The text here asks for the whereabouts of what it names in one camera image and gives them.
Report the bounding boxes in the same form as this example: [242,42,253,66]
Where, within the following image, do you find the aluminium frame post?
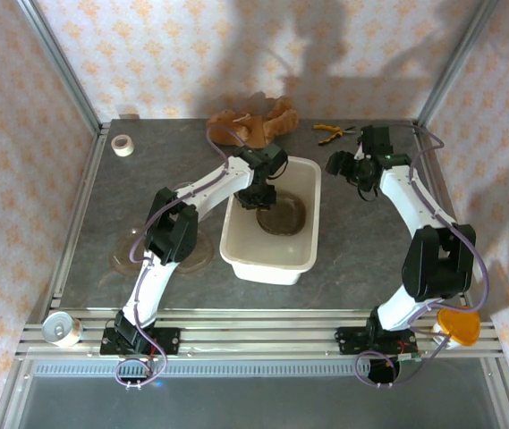
[413,0,504,130]
[14,0,106,135]

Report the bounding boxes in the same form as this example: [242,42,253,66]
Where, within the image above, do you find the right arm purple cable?
[354,120,490,389]

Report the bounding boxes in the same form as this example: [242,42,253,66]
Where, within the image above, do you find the orange plastic lid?
[436,307,481,349]

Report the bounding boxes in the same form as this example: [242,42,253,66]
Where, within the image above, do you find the slotted metal vent strip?
[34,362,488,377]

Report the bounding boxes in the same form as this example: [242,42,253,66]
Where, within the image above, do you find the brown plush toy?
[205,91,301,149]

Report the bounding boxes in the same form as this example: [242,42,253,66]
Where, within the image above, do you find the yellow handled pliers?
[311,123,358,147]

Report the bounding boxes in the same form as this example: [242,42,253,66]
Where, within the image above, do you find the aluminium table side rail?
[23,124,112,330]
[412,122,495,325]

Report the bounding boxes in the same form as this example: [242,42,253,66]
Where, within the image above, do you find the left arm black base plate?
[100,327,182,358]

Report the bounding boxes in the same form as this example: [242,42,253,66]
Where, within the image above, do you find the white tape roll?
[110,133,135,157]

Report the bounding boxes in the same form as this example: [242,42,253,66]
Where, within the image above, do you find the grey metal sheet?
[3,374,505,429]

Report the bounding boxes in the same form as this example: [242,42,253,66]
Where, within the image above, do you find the white plastic bin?
[219,156,323,287]

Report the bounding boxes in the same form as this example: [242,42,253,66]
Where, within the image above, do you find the long aluminium mounting rail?
[14,307,504,361]

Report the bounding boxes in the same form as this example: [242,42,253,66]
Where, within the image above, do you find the silver metal can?
[41,311,84,349]

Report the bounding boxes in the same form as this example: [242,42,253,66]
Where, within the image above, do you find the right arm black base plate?
[336,325,420,357]

